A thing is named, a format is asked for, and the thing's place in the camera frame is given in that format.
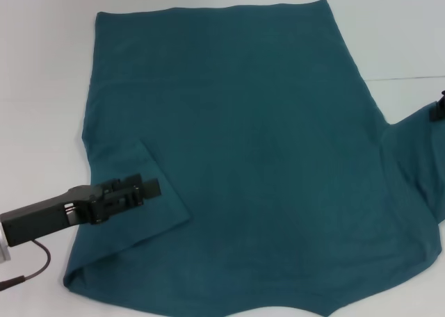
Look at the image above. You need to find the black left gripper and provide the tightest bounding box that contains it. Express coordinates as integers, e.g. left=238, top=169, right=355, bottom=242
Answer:
left=0, top=173, right=163, bottom=247

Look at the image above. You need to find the dark red left gripper cable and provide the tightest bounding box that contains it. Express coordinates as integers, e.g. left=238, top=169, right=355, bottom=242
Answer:
left=0, top=239, right=52, bottom=287

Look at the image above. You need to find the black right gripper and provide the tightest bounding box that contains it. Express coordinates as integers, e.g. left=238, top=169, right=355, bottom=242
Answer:
left=430, top=90, right=445, bottom=121

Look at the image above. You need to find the teal blue t-shirt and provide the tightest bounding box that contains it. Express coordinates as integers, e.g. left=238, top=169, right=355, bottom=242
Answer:
left=62, top=0, right=445, bottom=317

